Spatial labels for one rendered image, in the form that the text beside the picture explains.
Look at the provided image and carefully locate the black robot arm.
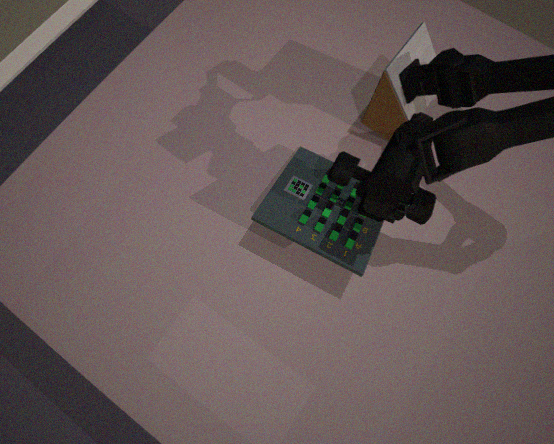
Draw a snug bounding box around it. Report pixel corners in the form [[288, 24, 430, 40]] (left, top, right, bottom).
[[358, 48, 554, 223]]

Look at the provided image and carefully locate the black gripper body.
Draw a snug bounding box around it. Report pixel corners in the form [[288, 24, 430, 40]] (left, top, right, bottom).
[[327, 151, 437, 225]]

